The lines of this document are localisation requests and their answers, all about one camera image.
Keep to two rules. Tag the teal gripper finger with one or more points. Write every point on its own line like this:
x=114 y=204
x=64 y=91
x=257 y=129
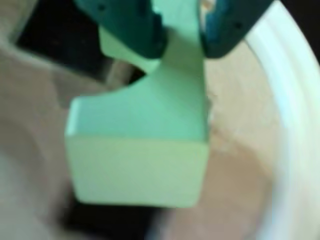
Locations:
x=225 y=27
x=130 y=27

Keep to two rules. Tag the light green U shape block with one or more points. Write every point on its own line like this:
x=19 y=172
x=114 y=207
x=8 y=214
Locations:
x=137 y=162

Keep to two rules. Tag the white round shape sorter lid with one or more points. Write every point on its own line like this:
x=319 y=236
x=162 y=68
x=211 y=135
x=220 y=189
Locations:
x=282 y=75

